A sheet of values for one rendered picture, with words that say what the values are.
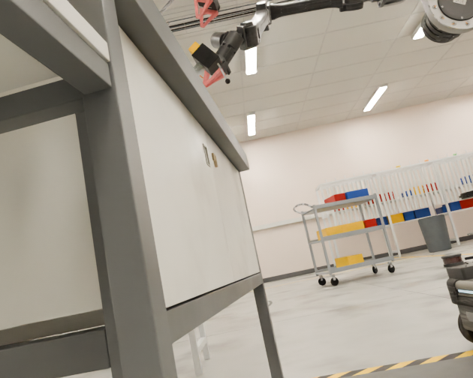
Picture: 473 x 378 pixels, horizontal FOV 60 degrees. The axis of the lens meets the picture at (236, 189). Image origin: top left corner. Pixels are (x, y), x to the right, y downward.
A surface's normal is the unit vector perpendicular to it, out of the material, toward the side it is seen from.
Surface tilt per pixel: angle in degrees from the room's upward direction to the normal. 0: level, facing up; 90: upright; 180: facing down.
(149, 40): 180
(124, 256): 90
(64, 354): 90
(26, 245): 90
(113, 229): 90
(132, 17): 180
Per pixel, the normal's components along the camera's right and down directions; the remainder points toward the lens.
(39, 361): -0.16, -0.15
